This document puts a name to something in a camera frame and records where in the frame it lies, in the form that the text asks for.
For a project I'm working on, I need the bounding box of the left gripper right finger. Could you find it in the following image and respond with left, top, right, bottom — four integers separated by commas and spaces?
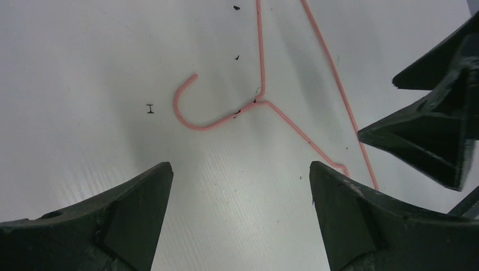
309, 161, 478, 270

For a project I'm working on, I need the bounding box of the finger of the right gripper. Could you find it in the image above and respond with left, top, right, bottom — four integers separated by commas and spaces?
392, 13, 478, 90
358, 68, 476, 191

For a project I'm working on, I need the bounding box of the pink wire hanger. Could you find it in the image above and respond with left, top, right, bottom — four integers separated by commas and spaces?
172, 0, 359, 176

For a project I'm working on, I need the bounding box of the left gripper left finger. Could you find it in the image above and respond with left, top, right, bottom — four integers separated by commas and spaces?
1, 162, 173, 270

